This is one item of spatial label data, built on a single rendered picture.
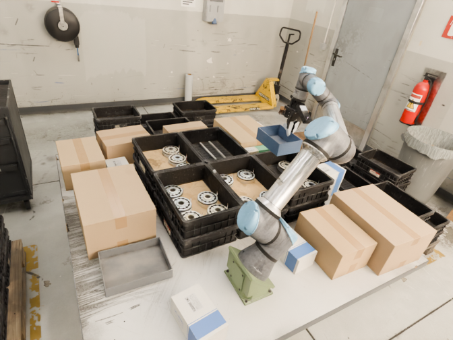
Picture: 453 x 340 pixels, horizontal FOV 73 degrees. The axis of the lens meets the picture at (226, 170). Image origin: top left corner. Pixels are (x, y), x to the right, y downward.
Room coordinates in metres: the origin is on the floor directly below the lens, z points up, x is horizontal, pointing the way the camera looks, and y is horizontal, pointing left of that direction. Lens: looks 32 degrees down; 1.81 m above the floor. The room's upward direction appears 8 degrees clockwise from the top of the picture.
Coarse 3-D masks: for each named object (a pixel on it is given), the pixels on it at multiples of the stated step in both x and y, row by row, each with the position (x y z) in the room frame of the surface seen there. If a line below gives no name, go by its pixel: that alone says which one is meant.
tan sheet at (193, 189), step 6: (180, 186) 1.33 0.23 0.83; (186, 186) 1.33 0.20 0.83; (192, 186) 1.34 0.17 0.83; (198, 186) 1.35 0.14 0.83; (204, 186) 1.36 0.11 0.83; (186, 192) 1.28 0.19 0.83; (192, 192) 1.29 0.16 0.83; (198, 192) 1.30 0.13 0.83; (192, 198) 1.24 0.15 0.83; (192, 204) 1.19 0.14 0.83; (198, 210) 1.15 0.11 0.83; (204, 210) 1.16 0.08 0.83
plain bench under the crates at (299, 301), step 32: (64, 192) 1.30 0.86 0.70; (160, 224) 1.16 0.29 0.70; (288, 224) 1.29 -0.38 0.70; (192, 256) 0.98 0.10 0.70; (224, 256) 1.00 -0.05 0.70; (96, 288) 0.75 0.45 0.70; (160, 288) 0.79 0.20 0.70; (224, 288) 0.83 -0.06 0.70; (288, 288) 0.88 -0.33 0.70; (320, 288) 0.90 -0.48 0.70; (352, 288) 0.92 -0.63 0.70; (96, 320) 0.62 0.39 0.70; (128, 320) 0.64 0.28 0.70; (160, 320) 0.66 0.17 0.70; (256, 320) 0.71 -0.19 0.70; (288, 320) 0.73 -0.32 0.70; (320, 320) 0.77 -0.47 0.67
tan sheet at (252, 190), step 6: (234, 174) 1.52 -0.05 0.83; (234, 180) 1.45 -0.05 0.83; (234, 186) 1.39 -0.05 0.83; (240, 186) 1.40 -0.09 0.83; (246, 186) 1.41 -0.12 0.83; (252, 186) 1.42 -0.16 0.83; (258, 186) 1.43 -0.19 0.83; (240, 192) 1.35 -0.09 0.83; (246, 192) 1.35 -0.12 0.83; (252, 192) 1.36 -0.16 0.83; (258, 192) 1.37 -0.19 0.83; (252, 198) 1.31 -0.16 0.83
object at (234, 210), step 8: (184, 168) 1.35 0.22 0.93; (208, 168) 1.39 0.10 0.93; (216, 176) 1.32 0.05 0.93; (160, 184) 1.19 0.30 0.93; (224, 184) 1.26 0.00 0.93; (232, 192) 1.20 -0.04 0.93; (168, 200) 1.09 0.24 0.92; (176, 208) 1.03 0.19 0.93; (232, 208) 1.08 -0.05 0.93; (208, 216) 1.01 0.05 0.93; (216, 216) 1.03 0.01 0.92; (184, 224) 0.95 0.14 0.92; (192, 224) 0.96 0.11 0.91
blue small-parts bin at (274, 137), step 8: (264, 128) 1.56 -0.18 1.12; (272, 128) 1.59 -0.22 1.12; (280, 128) 1.60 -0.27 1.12; (256, 136) 1.54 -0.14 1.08; (264, 136) 1.48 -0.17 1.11; (272, 136) 1.59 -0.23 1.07; (280, 136) 1.59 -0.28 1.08; (288, 136) 1.54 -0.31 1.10; (296, 136) 1.49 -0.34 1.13; (264, 144) 1.47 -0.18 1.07; (272, 144) 1.41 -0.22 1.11; (280, 144) 1.38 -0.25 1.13; (288, 144) 1.40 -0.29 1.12; (296, 144) 1.43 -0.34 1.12; (272, 152) 1.40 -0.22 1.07; (280, 152) 1.38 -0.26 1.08; (288, 152) 1.41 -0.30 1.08
